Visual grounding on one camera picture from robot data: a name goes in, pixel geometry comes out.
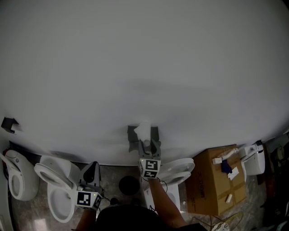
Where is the person's dark shirt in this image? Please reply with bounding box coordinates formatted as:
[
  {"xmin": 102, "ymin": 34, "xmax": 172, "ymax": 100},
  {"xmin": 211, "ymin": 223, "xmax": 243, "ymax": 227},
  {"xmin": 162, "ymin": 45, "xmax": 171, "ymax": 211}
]
[{"xmin": 96, "ymin": 204, "xmax": 208, "ymax": 231}]

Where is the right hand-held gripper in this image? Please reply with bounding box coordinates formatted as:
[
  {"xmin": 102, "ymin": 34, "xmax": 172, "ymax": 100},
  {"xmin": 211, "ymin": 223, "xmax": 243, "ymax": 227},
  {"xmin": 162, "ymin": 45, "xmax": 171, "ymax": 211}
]
[{"xmin": 138, "ymin": 138, "xmax": 162, "ymax": 179}]

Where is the white plastic handle part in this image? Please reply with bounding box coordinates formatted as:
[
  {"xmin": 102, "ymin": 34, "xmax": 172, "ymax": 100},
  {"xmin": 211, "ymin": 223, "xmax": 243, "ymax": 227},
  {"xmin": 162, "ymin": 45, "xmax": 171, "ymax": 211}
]
[{"xmin": 212, "ymin": 148, "xmax": 239, "ymax": 165}]

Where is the person's right forearm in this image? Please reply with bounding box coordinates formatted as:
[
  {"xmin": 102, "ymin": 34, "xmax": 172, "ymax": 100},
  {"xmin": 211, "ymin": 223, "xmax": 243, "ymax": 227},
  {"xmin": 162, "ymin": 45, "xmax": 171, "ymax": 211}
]
[{"xmin": 148, "ymin": 177, "xmax": 188, "ymax": 228}]

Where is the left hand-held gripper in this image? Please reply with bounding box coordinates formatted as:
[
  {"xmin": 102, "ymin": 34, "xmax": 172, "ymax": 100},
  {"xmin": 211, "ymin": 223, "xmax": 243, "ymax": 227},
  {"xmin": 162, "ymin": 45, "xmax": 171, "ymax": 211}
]
[{"xmin": 75, "ymin": 161, "xmax": 105, "ymax": 212}]

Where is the white boxy toilet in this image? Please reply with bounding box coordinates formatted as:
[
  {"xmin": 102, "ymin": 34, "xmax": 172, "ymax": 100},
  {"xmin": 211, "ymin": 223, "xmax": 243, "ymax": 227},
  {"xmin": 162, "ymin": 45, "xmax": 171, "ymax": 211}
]
[{"xmin": 238, "ymin": 144, "xmax": 266, "ymax": 183}]

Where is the small black wall bracket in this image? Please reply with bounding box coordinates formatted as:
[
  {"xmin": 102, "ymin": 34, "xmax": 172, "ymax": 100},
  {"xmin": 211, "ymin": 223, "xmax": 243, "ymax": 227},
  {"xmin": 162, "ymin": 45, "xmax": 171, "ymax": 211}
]
[{"xmin": 1, "ymin": 117, "xmax": 20, "ymax": 134}]

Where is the person's left forearm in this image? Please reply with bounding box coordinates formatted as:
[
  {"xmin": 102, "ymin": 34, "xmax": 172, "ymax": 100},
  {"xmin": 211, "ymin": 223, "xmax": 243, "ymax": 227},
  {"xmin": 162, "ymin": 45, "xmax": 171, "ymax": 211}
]
[{"xmin": 75, "ymin": 208, "xmax": 98, "ymax": 231}]

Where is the black wall paper holder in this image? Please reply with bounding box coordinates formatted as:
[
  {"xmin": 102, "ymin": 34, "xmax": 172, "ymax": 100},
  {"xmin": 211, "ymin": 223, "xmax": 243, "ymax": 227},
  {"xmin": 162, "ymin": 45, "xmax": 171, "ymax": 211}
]
[{"xmin": 127, "ymin": 125, "xmax": 162, "ymax": 153}]

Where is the white paper sheet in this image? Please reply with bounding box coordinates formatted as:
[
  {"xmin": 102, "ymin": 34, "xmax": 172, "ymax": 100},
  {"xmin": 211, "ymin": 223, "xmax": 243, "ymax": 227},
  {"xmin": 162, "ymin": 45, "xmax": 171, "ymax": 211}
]
[{"xmin": 227, "ymin": 166, "xmax": 240, "ymax": 180}]

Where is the brown cardboard box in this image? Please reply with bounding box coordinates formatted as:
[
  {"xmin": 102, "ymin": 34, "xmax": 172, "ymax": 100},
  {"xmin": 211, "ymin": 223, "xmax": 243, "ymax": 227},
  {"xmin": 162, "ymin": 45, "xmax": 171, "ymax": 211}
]
[{"xmin": 185, "ymin": 144, "xmax": 247, "ymax": 216}]

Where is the dark equipment pile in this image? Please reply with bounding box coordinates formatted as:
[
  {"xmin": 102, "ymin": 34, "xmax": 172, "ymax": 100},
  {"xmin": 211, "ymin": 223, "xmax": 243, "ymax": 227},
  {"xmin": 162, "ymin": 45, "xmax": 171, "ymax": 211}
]
[{"xmin": 261, "ymin": 133, "xmax": 289, "ymax": 231}]

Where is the wire fan guard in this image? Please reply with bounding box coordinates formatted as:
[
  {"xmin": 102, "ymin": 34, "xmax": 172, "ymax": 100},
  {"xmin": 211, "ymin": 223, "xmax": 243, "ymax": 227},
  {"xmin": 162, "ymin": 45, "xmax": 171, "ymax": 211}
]
[{"xmin": 210, "ymin": 212, "xmax": 244, "ymax": 231}]

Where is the black round waste bin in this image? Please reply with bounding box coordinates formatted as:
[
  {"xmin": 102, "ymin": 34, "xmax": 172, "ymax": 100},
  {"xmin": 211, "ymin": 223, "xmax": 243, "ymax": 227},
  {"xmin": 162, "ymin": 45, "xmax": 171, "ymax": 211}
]
[{"xmin": 118, "ymin": 176, "xmax": 140, "ymax": 196}]

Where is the white toilet paper roll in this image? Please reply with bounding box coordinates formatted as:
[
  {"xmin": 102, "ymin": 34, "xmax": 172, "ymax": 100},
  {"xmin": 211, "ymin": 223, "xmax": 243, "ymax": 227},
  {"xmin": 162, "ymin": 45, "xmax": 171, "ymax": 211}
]
[{"xmin": 133, "ymin": 121, "xmax": 151, "ymax": 147}]

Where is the dark cloth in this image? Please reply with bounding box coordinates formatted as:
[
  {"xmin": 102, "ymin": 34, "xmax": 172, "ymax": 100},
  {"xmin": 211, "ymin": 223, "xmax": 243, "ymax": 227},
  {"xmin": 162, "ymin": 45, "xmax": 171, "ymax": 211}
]
[{"xmin": 220, "ymin": 159, "xmax": 233, "ymax": 174}]

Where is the white rounded toilet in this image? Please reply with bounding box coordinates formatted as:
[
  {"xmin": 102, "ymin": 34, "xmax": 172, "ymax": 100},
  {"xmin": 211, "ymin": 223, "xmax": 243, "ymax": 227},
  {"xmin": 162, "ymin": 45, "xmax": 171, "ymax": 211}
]
[{"xmin": 0, "ymin": 149, "xmax": 40, "ymax": 201}]

